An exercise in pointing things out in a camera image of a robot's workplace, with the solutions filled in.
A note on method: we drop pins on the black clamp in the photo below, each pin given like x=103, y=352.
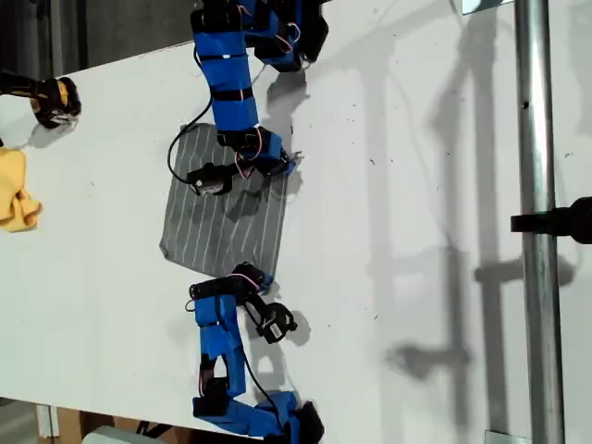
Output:
x=569, y=222

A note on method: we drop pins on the steel post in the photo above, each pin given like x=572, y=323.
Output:
x=536, y=139

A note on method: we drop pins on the yellow cloth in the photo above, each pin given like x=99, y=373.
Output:
x=11, y=185

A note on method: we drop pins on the black camera box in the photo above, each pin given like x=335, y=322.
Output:
x=210, y=182
x=277, y=324

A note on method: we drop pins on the brown cardboard box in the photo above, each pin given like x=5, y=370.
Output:
x=69, y=425

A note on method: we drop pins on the white bracket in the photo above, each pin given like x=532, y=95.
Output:
x=46, y=421

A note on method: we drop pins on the grey striped towel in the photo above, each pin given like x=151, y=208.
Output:
x=222, y=231

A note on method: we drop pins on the white plastic container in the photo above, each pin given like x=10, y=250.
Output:
x=106, y=437

